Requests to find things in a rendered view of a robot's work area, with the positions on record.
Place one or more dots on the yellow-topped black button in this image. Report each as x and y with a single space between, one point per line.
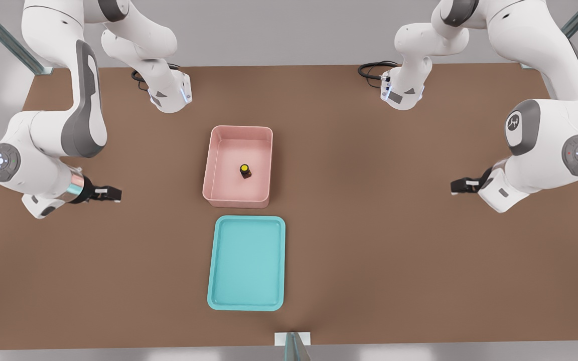
245 170

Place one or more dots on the pink plastic box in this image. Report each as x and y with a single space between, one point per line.
239 166

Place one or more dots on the pale blue-green tray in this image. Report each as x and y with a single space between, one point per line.
247 262

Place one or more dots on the silver frame post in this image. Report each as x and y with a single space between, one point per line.
575 22
295 347
8 36

